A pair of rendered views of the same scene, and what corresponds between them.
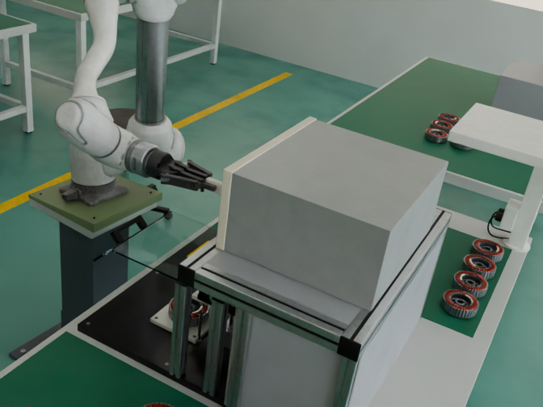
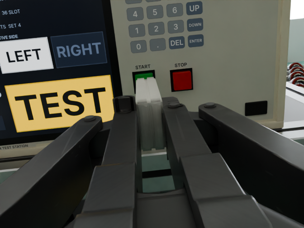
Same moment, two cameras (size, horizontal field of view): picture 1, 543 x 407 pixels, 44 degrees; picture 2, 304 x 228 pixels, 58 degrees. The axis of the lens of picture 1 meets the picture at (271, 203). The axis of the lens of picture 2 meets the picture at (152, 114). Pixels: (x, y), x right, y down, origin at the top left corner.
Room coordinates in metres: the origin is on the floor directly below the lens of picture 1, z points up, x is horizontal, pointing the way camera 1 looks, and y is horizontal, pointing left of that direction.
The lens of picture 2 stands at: (1.55, 0.30, 1.24)
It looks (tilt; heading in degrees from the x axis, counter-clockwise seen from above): 18 degrees down; 244
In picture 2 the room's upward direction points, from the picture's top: 6 degrees counter-clockwise
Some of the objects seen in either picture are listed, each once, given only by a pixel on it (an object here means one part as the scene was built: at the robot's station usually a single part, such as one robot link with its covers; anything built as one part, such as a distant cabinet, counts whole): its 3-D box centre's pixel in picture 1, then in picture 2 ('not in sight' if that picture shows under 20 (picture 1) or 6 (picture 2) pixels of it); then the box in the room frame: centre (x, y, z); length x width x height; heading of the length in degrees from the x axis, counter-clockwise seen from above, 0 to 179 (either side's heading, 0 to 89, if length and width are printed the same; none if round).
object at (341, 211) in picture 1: (336, 202); (96, 41); (1.41, -0.15, 1.22); 0.44 x 0.39 x 0.20; 155
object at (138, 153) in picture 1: (145, 159); not in sight; (1.57, 0.35, 1.18); 0.09 x 0.06 x 0.09; 155
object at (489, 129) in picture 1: (494, 189); not in sight; (2.14, -0.78, 0.98); 0.37 x 0.35 x 0.46; 155
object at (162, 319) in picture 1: (188, 316); not in sight; (1.45, 0.18, 0.78); 0.15 x 0.15 x 0.01; 65
